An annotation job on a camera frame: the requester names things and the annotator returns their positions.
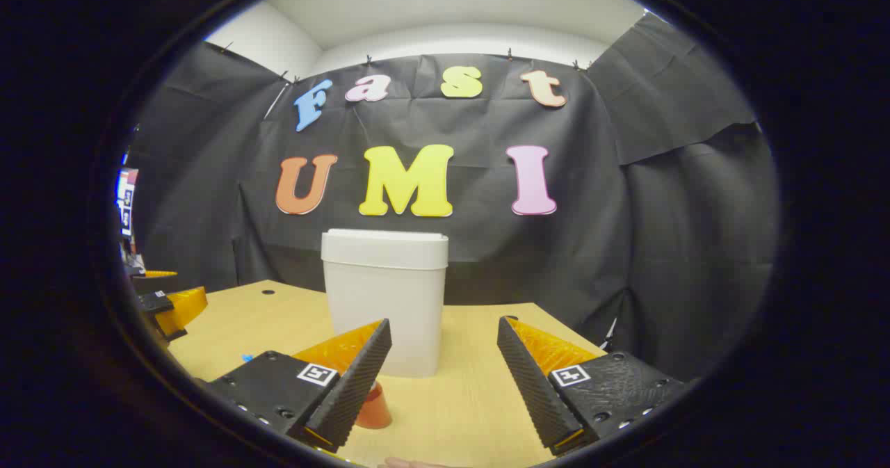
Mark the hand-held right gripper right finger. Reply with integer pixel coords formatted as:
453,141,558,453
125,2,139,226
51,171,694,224
497,317,689,456

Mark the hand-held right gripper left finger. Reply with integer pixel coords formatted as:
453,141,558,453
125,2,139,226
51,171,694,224
207,318,392,453

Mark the red pop can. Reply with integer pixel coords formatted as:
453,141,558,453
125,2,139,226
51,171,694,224
355,381,394,430

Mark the white desktop garbage bin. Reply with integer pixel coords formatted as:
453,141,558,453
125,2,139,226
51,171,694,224
321,229,449,378

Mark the wooden desktop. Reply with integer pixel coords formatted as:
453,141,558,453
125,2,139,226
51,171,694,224
167,280,606,467

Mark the black backdrop cloth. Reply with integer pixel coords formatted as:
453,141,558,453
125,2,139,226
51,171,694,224
129,13,779,378

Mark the wall poster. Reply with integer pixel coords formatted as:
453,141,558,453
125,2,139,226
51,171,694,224
117,168,140,238

